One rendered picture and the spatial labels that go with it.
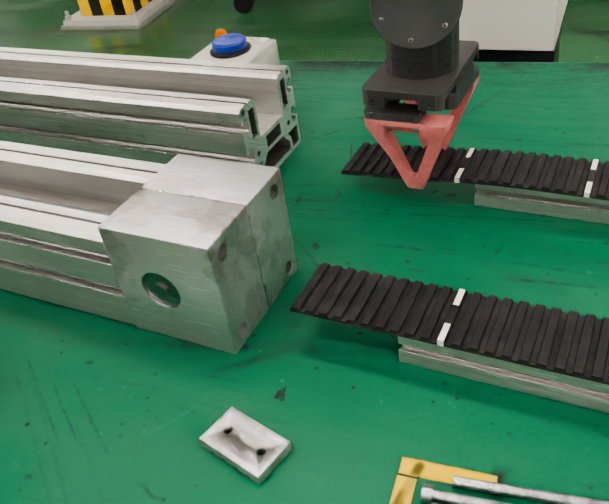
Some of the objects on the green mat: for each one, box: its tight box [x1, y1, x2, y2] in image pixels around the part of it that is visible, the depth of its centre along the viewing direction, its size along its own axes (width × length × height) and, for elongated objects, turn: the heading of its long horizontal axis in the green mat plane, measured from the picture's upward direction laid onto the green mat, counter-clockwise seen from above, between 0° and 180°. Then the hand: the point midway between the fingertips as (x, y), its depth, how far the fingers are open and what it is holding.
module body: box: [0, 45, 301, 167], centre depth 83 cm, size 80×10×8 cm, turn 74°
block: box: [98, 154, 298, 354], centre depth 52 cm, size 9×12×10 cm
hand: (425, 163), depth 60 cm, fingers closed on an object, 5 cm apart
